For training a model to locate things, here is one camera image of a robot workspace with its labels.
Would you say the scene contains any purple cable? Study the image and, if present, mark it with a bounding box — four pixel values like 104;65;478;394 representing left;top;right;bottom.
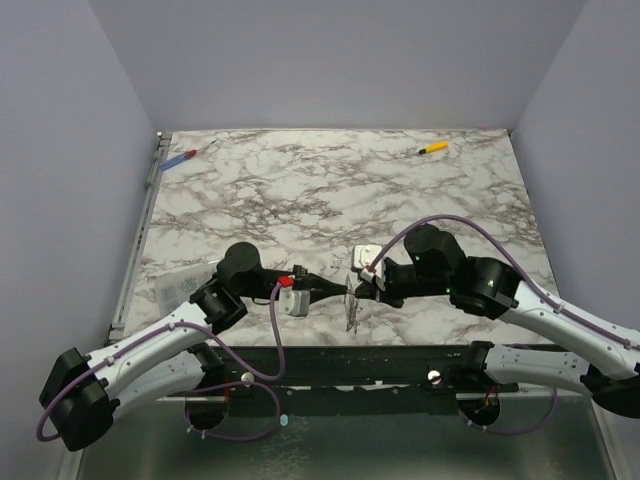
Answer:
35;279;289;444
369;214;640;435

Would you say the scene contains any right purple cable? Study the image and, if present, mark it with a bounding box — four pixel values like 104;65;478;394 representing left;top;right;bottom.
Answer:
369;214;640;435

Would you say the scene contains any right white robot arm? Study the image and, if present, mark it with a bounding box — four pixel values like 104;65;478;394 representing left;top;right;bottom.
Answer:
351;224;639;419

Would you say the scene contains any blue red screwdriver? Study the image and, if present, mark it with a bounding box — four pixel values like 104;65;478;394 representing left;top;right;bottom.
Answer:
159;140;217;172

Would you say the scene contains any yellow screwdriver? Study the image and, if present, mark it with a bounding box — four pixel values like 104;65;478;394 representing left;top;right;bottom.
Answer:
418;141;448;155

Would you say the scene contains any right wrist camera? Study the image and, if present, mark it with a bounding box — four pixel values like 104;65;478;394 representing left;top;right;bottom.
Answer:
351;244;384;290

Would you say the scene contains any black mounting rail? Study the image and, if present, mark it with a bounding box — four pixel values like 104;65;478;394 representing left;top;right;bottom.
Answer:
184;345;518;427

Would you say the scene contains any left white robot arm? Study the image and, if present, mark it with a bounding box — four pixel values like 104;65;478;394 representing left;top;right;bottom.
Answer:
36;242;349;452

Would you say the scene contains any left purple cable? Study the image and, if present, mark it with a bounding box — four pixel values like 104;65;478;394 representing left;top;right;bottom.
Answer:
35;279;289;444

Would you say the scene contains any metal carabiner with key rings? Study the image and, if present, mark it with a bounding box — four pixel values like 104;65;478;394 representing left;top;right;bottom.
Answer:
344;275;359;335

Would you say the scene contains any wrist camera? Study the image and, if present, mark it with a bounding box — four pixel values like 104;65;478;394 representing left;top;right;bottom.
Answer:
351;244;384;290
278;276;311;318

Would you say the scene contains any aluminium side rail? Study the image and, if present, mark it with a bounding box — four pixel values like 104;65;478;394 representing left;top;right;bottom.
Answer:
106;132;173;344

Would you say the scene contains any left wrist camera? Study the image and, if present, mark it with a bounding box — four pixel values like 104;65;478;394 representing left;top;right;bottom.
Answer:
278;276;311;318

